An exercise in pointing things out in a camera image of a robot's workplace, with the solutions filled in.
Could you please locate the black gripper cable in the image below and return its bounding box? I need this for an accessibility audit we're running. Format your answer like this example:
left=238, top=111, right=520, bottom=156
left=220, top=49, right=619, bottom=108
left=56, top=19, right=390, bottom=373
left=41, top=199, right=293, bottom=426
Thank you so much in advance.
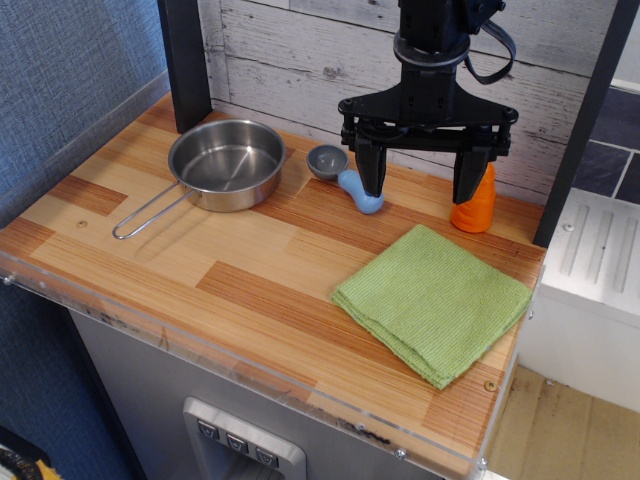
left=463, top=19, right=517, bottom=86

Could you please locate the blue grey toy spoon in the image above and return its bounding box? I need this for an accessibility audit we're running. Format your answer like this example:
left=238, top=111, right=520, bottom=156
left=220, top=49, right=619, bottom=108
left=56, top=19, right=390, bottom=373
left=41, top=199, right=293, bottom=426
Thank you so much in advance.
left=306, top=145, right=384, bottom=215

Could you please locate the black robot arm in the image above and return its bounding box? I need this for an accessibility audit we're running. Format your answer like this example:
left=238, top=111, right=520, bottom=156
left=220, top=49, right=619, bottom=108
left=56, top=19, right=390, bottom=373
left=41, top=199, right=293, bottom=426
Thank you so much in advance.
left=338, top=1, right=518, bottom=205

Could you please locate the grey cabinet control panel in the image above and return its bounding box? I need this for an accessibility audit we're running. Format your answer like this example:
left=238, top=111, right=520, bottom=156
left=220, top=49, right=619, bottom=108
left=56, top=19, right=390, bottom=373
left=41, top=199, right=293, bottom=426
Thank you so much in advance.
left=182, top=397, right=307, bottom=479

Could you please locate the green cloth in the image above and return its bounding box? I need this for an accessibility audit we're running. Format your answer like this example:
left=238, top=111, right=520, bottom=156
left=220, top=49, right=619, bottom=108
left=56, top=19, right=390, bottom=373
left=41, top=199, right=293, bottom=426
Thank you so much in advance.
left=332, top=225, right=532, bottom=390

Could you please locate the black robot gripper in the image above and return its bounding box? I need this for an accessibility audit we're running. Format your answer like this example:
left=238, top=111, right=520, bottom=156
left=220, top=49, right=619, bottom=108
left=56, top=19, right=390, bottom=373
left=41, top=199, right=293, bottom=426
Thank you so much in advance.
left=338, top=49, right=518, bottom=204

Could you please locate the orange toy carrot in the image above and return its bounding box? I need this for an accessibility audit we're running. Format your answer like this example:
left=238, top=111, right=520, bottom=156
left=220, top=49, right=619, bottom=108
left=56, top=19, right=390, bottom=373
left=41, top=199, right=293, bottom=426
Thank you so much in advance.
left=450, top=163, right=496, bottom=233

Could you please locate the white toy sink unit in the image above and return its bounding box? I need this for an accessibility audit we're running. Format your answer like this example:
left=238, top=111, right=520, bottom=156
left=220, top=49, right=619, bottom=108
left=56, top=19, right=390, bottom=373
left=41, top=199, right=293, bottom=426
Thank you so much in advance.
left=519, top=189, right=639, bottom=411

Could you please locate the black right vertical post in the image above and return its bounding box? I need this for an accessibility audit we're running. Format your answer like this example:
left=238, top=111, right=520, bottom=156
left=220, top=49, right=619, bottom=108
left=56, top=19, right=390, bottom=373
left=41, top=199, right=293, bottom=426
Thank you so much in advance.
left=533, top=0, right=639, bottom=248

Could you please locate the clear acrylic table edge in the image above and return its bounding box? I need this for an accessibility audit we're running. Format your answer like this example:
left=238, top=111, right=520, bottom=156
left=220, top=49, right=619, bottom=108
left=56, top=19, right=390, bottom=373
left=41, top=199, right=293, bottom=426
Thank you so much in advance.
left=1, top=250, right=520, bottom=479

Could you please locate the yellow object bottom left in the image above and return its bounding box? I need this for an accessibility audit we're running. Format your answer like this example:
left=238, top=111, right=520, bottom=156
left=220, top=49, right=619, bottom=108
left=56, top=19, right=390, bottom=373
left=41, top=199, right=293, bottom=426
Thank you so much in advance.
left=1, top=445, right=63, bottom=480

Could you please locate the stainless steel pan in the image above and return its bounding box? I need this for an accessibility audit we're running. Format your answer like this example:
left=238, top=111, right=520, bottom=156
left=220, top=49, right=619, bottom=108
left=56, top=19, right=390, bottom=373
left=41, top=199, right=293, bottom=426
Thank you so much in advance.
left=112, top=119, right=287, bottom=240

